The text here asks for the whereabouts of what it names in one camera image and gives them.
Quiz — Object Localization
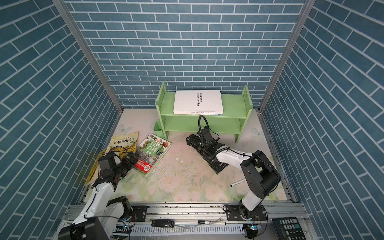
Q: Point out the white La Dame book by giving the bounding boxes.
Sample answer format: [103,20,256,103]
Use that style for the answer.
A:
[174,90,224,115]

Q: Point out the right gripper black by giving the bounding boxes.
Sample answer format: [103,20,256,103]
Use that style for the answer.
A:
[185,133,208,154]

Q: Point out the black book yellow title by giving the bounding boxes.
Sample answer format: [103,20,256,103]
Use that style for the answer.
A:
[197,148,229,174]

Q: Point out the yellow cartoon history book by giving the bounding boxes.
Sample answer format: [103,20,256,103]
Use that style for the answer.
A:
[109,132,139,158]

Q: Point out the green nature encyclopedia book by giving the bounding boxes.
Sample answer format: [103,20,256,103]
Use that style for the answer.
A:
[134,134,171,177]

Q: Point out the green wooden shelf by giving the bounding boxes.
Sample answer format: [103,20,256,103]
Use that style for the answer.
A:
[156,83,253,143]

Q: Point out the space cover science magazine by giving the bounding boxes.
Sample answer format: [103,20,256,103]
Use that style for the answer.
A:
[180,112,223,116]

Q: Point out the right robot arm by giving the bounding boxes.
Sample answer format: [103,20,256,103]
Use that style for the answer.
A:
[186,127,281,219]

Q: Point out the black marker on rail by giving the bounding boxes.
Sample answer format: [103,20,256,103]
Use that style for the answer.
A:
[198,220,227,226]

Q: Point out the small green pen cup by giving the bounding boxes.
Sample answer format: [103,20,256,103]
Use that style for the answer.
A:
[153,121,166,140]

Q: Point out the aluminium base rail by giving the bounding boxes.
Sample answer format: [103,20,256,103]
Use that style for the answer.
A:
[55,202,317,240]

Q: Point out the blue white marker pen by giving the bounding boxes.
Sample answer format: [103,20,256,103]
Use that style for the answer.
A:
[230,179,246,187]

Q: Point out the black remote device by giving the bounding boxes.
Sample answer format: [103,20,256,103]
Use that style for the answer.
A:
[151,219,175,228]

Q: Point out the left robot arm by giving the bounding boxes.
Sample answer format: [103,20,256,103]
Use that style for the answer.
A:
[58,152,139,240]

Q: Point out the black calculator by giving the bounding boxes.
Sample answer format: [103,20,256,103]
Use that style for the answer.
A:
[272,217,306,240]

